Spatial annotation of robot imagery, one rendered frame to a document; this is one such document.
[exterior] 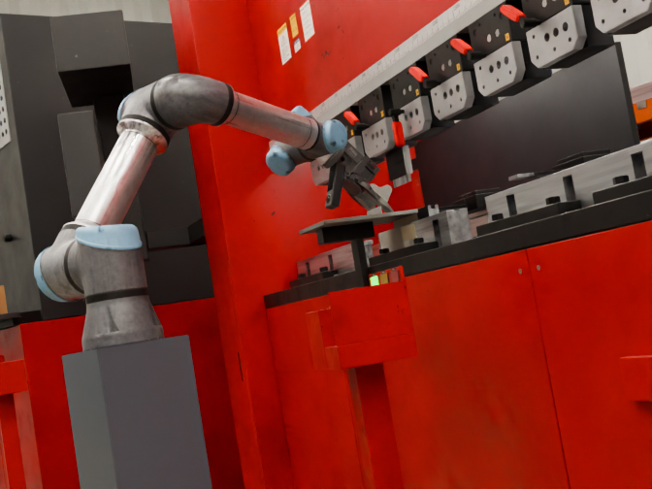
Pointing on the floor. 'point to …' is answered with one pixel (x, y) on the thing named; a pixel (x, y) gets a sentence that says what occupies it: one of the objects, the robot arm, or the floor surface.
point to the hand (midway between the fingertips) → (382, 213)
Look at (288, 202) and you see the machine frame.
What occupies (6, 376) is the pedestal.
